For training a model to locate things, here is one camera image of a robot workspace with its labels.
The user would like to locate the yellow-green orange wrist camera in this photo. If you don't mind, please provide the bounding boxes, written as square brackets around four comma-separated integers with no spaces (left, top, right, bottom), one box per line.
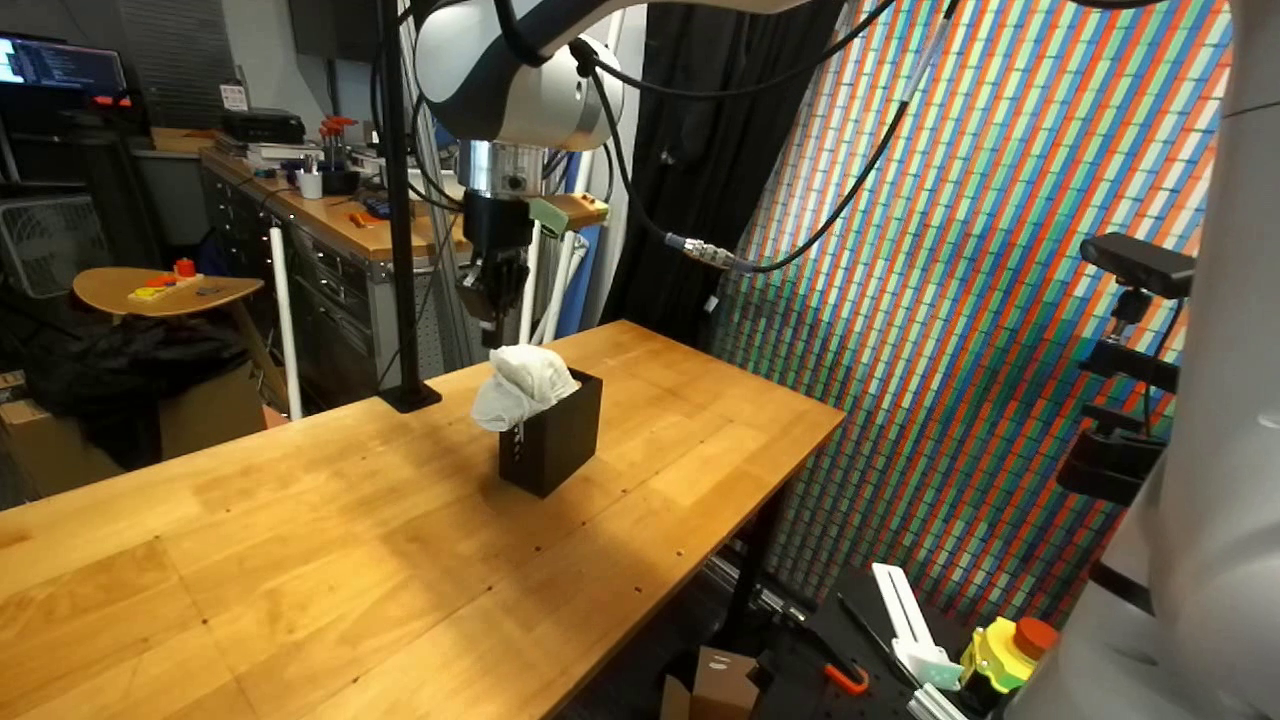
[526,190,612,234]

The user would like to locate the wooden workbench with drawers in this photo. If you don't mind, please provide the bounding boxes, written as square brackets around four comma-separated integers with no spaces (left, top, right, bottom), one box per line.
[198,138,532,403]

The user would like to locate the black perforated box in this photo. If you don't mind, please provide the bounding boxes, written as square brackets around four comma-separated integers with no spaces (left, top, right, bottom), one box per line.
[495,368,609,498]

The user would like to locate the white plastic rail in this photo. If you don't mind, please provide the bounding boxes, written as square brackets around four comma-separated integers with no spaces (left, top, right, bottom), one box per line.
[868,558,978,720]

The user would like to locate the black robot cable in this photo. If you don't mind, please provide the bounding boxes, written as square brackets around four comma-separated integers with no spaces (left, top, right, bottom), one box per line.
[493,0,973,275]

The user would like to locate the striped multicolour backdrop panel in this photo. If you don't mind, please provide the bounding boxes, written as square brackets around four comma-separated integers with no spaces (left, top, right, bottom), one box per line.
[711,0,1238,632]

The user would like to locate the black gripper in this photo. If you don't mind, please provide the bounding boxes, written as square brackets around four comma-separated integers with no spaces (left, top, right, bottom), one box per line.
[455,189,540,321]

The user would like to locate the black curtain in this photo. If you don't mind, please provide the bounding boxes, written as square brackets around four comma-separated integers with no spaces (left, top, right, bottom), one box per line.
[605,0,849,353]

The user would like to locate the thin white tube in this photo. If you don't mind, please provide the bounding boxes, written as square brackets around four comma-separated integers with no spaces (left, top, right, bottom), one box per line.
[266,223,309,422]

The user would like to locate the small cardboard box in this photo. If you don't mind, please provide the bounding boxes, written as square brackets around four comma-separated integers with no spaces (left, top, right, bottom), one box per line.
[658,645,772,720]

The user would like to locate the orange-handled tool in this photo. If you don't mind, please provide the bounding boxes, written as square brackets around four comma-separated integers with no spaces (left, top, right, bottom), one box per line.
[779,606,878,700]

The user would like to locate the black table leg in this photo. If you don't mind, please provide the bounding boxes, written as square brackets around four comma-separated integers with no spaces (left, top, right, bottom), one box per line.
[715,496,792,657]

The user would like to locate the black pole stand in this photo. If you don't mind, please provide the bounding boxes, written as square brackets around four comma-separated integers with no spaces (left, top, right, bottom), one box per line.
[376,0,445,417]

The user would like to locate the black camera on stand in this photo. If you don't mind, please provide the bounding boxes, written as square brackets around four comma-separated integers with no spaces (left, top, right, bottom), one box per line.
[1058,233,1201,509]

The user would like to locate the small white bottle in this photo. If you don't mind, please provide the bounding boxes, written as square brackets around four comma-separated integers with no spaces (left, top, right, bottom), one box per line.
[294,146,330,203]

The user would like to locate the orange yellow toy pieces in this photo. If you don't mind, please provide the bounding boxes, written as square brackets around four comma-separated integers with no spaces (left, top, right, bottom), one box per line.
[127,257,209,307]

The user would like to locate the round wooden stool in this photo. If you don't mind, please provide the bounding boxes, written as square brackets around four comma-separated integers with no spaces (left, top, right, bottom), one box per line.
[69,259,294,421]

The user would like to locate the grey aluminium pole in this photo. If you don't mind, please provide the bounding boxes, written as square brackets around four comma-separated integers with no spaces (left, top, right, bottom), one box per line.
[422,135,477,371]

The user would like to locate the white pole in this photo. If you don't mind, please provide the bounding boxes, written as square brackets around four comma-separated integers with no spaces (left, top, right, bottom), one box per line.
[517,214,551,353]
[538,223,592,347]

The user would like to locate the black bag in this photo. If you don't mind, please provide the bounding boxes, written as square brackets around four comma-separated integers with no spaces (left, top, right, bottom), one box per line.
[20,313,266,473]

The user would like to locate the black case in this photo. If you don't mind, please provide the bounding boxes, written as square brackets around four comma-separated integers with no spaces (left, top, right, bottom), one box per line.
[217,108,314,146]

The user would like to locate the computer monitor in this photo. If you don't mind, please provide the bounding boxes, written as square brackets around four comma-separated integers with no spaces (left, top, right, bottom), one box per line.
[0,30,134,98]

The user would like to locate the white terry towel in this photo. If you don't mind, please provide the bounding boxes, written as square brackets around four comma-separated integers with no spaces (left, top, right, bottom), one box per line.
[468,339,589,435]

